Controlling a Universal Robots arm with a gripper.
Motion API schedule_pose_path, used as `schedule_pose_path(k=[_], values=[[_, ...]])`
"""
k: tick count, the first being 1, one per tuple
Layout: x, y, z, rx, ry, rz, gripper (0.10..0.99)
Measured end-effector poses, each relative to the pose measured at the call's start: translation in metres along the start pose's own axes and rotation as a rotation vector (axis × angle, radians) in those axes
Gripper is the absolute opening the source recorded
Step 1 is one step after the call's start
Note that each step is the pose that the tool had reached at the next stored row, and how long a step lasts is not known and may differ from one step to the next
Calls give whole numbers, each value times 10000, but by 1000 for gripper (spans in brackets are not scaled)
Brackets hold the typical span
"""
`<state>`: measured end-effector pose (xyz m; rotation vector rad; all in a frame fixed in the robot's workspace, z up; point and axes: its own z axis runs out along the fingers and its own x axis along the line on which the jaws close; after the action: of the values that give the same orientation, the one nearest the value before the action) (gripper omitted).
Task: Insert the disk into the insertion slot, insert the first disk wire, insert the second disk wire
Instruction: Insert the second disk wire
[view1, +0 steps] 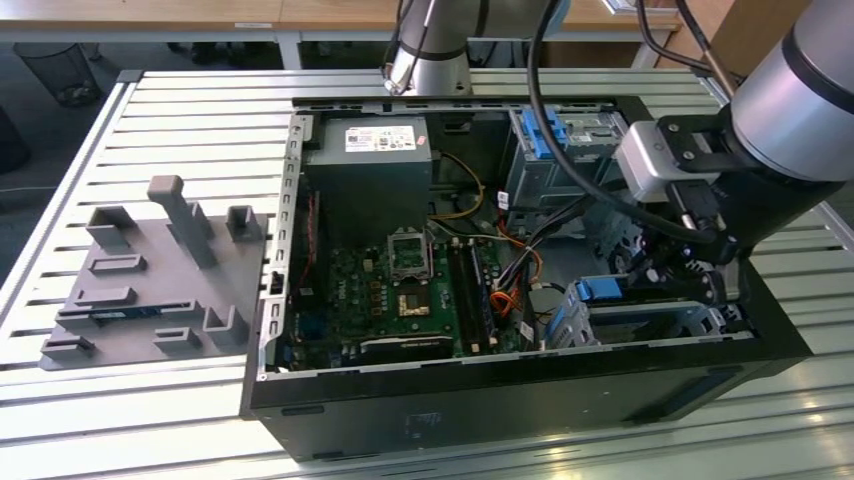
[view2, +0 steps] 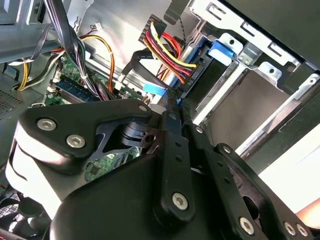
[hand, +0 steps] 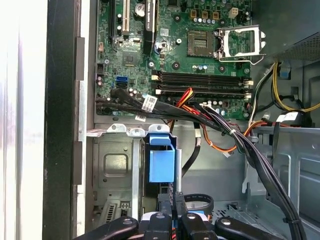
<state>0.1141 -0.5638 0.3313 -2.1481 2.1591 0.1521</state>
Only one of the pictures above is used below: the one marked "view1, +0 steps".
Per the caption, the hard disk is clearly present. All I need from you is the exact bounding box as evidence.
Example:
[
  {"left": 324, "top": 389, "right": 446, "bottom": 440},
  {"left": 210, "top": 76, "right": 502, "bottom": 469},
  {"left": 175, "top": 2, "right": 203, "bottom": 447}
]
[{"left": 573, "top": 276, "right": 696, "bottom": 304}]

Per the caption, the black disk wire bundle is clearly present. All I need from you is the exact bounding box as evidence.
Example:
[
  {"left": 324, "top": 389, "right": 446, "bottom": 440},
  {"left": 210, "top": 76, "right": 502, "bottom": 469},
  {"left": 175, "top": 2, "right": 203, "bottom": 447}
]
[{"left": 524, "top": 194, "right": 604, "bottom": 251}]

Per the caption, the low metal disk bay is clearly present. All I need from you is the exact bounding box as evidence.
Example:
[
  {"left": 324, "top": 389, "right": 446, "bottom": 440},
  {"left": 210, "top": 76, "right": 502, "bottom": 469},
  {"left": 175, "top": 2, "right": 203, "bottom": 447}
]
[{"left": 546, "top": 279, "right": 733, "bottom": 350}]

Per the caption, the black RAM slot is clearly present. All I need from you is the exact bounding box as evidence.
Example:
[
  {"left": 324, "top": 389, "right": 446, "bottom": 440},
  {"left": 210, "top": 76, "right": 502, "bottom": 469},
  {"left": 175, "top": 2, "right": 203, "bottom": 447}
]
[
  {"left": 449, "top": 238, "right": 484, "bottom": 354},
  {"left": 469, "top": 238, "right": 502, "bottom": 347}
]

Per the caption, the grey round speaker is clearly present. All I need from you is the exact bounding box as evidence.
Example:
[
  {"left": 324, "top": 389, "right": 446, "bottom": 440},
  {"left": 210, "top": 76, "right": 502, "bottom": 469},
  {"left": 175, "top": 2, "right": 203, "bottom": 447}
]
[{"left": 530, "top": 283, "right": 573, "bottom": 322}]

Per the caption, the tall metal drive cage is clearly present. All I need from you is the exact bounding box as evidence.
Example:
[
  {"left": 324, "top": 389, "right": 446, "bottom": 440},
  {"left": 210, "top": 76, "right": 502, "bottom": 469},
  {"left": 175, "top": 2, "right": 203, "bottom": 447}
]
[{"left": 504, "top": 107, "right": 642, "bottom": 221}]

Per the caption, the blue drive carrier latch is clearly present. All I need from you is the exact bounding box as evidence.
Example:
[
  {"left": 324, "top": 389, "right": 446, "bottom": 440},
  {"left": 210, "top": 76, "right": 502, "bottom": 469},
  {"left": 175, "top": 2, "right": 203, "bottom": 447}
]
[{"left": 522, "top": 108, "right": 570, "bottom": 161}]

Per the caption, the black open PC case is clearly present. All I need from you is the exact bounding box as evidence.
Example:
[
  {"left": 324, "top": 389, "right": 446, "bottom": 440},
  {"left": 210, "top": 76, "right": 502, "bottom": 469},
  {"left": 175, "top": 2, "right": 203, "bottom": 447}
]
[{"left": 239, "top": 94, "right": 813, "bottom": 462}]

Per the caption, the gold CPU socket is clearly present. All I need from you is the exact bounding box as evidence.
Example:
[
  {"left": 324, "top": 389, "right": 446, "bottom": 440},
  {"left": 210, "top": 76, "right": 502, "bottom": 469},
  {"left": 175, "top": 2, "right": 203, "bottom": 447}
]
[{"left": 398, "top": 292, "right": 433, "bottom": 318}]

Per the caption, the metal socket cover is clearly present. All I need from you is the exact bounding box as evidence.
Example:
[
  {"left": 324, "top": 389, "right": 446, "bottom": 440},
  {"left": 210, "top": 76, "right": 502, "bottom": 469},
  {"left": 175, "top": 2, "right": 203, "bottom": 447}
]
[{"left": 386, "top": 227, "right": 437, "bottom": 284}]

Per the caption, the black graphics card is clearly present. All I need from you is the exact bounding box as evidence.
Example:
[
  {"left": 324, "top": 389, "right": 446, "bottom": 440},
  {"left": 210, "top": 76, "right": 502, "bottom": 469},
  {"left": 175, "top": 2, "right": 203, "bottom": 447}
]
[{"left": 357, "top": 333, "right": 457, "bottom": 364}]

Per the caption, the green motherboard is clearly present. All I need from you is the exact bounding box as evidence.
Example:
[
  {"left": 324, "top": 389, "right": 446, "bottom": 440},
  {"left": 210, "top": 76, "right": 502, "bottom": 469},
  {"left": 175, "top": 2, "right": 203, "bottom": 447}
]
[{"left": 286, "top": 219, "right": 536, "bottom": 372}]

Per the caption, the brown wooden cabinet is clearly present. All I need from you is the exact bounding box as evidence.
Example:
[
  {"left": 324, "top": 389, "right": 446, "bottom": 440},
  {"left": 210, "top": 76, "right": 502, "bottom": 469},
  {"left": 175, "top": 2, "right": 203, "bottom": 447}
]
[{"left": 705, "top": 0, "right": 817, "bottom": 77}]

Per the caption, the grey power supply unit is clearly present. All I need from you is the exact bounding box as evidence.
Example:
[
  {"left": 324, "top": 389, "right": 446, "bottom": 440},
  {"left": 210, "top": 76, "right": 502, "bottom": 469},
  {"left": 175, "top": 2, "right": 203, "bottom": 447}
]
[{"left": 304, "top": 115, "right": 437, "bottom": 242}]

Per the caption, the grey parts rack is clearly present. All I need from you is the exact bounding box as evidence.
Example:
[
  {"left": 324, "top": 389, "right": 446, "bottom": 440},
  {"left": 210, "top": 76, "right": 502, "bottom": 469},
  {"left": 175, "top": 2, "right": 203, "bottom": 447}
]
[{"left": 39, "top": 174, "right": 277, "bottom": 372}]

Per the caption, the RAM stick in rack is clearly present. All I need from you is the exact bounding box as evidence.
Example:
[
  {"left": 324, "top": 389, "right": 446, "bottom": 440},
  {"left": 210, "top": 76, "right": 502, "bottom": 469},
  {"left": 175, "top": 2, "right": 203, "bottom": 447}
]
[{"left": 90, "top": 309, "right": 162, "bottom": 322}]

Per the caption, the black mesh waste bin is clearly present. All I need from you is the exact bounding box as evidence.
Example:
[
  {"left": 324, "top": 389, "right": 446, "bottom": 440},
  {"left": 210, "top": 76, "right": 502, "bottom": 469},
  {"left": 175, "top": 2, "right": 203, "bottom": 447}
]
[{"left": 13, "top": 42, "right": 103, "bottom": 108}]

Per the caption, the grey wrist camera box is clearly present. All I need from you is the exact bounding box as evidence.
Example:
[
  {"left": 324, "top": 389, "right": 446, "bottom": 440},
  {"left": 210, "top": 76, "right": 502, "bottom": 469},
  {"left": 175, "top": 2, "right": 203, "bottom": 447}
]
[{"left": 613, "top": 119, "right": 724, "bottom": 204}]

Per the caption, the orange flat wire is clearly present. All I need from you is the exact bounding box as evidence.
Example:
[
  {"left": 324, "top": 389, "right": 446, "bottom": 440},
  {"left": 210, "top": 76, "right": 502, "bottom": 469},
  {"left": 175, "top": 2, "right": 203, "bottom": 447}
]
[{"left": 490, "top": 234, "right": 546, "bottom": 317}]

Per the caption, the yellow wire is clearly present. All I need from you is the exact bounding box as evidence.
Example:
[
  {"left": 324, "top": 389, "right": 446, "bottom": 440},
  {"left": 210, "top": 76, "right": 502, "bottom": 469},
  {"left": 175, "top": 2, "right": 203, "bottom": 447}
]
[{"left": 429, "top": 151, "right": 488, "bottom": 221}]

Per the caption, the wooden desk white frame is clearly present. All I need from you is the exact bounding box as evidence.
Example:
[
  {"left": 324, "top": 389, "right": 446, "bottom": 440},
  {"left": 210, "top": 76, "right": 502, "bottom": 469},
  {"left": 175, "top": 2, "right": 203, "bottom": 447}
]
[{"left": 0, "top": 0, "right": 684, "bottom": 71}]

